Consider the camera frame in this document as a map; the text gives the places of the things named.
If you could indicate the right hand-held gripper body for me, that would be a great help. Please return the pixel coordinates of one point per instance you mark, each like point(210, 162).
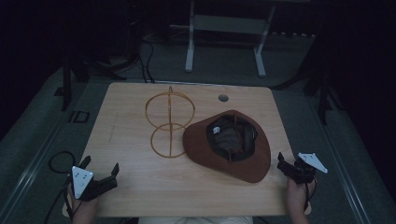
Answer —
point(303, 169)

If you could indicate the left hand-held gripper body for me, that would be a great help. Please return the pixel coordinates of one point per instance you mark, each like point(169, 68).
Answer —
point(90, 186)

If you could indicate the person's left hand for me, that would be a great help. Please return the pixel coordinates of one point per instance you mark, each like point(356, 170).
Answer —
point(83, 209)

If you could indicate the person's right hand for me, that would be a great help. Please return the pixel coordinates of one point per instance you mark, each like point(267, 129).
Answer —
point(297, 196)

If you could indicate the black metal stand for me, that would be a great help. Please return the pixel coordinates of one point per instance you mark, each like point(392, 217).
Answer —
point(323, 93)
point(67, 81)

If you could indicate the brown felt hat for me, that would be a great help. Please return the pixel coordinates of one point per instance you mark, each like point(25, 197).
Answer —
point(199, 143)

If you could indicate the person's light clothing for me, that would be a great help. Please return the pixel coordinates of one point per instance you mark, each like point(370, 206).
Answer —
point(196, 220)

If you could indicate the black rectangular floor frame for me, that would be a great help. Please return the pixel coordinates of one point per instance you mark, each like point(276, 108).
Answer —
point(79, 116)

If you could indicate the white metal desk frame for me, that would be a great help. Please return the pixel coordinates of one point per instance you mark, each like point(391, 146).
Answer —
point(224, 25)

